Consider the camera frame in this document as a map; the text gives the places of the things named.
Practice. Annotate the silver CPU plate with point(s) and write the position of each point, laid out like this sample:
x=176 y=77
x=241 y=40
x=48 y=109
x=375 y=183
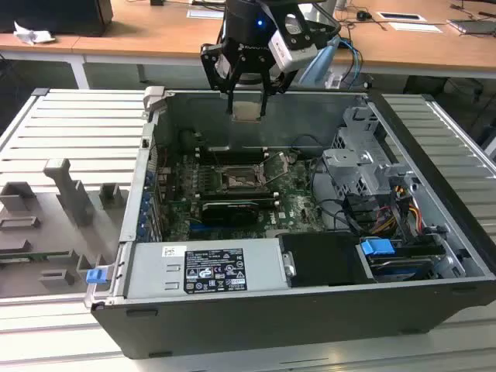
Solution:
x=247 y=111

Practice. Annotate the wooden desk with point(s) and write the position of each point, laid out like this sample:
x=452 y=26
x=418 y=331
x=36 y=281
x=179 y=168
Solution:
x=35 y=48
x=155 y=35

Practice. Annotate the hard disk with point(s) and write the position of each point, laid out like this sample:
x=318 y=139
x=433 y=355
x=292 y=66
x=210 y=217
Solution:
x=403 y=267

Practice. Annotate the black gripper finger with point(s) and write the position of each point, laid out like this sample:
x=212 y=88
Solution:
x=217 y=67
x=265 y=83

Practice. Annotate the grey parts rack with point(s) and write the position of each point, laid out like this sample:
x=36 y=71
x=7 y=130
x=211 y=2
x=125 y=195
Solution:
x=46 y=224

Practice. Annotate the CPU socket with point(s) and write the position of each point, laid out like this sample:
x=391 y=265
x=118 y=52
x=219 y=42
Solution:
x=236 y=178

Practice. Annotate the green motherboard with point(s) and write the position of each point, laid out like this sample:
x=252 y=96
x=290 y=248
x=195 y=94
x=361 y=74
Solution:
x=294 y=205

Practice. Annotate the blue case latch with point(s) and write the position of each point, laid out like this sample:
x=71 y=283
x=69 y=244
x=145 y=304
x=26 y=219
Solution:
x=96 y=276

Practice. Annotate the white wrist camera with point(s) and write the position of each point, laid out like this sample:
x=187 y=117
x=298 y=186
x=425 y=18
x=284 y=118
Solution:
x=290 y=54

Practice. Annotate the black computer mouse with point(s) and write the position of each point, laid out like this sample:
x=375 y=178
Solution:
x=363 y=15

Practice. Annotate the black RAM slot bank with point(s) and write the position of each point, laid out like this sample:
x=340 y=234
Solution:
x=232 y=156
x=240 y=195

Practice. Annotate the black graphics card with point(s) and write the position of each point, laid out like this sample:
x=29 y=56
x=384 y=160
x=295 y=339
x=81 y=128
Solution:
x=232 y=213

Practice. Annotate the crumpled white paper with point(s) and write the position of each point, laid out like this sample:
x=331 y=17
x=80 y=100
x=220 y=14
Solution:
x=33 y=34

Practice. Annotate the black open PC case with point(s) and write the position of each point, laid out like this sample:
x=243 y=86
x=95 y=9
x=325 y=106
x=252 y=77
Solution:
x=271 y=325

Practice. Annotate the grey laptop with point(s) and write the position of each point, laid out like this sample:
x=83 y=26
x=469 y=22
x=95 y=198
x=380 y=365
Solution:
x=474 y=27

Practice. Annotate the silver power supply unit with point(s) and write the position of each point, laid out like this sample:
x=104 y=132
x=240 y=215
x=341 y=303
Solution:
x=155 y=271

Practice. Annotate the blue disk carrier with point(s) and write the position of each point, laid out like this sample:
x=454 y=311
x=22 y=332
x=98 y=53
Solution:
x=377 y=247

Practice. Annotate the silver metal drive cage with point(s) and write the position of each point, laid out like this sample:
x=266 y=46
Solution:
x=348 y=166

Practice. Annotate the black computer box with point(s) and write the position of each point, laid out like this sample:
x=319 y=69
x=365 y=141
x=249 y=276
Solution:
x=58 y=15

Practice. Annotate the pale blue teach pendant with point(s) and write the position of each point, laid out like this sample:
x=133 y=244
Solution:
x=321 y=62

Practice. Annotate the white paper sheet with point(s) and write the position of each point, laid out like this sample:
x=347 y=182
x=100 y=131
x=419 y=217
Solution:
x=414 y=27

